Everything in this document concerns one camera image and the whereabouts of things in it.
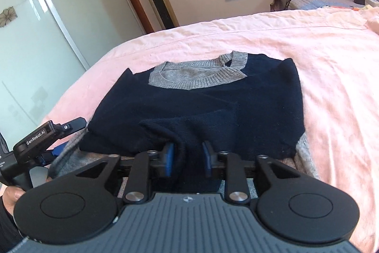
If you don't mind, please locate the person's left forearm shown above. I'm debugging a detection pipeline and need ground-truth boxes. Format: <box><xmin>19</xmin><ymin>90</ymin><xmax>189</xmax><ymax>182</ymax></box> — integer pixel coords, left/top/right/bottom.
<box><xmin>0</xmin><ymin>199</ymin><xmax>24</xmax><ymax>252</ymax></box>

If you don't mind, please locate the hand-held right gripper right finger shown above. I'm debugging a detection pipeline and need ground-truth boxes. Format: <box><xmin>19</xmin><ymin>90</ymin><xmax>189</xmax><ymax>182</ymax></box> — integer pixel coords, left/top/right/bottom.
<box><xmin>202</xmin><ymin>141</ymin><xmax>297</xmax><ymax>204</ymax></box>

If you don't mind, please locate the flower print glass door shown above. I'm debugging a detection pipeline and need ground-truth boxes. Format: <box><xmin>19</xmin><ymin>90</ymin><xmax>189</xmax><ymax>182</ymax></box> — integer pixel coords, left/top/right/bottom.
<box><xmin>0</xmin><ymin>0</ymin><xmax>145</xmax><ymax>150</ymax></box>

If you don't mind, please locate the person's left hand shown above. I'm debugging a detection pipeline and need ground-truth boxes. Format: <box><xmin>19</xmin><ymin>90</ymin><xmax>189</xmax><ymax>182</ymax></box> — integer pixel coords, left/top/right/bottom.
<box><xmin>0</xmin><ymin>186</ymin><xmax>26</xmax><ymax>214</ymax></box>

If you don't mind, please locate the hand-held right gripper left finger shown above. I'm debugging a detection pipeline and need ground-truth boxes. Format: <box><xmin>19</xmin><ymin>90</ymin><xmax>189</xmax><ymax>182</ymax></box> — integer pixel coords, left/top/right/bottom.
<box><xmin>75</xmin><ymin>142</ymin><xmax>175</xmax><ymax>204</ymax></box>

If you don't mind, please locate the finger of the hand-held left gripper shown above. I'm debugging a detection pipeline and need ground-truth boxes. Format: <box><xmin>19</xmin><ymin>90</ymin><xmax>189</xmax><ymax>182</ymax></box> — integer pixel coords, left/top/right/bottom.
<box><xmin>61</xmin><ymin>117</ymin><xmax>88</xmax><ymax>132</ymax></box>
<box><xmin>41</xmin><ymin>143</ymin><xmax>66</xmax><ymax>166</ymax></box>

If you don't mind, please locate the pink blanket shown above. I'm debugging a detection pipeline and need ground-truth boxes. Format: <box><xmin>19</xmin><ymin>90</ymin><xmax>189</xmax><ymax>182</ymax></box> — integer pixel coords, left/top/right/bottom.
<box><xmin>38</xmin><ymin>5</ymin><xmax>379</xmax><ymax>253</ymax></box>

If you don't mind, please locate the navy and grey sweater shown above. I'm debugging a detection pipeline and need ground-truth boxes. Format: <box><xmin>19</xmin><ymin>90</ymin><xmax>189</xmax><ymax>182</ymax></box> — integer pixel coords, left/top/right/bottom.
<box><xmin>49</xmin><ymin>51</ymin><xmax>320</xmax><ymax>202</ymax></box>

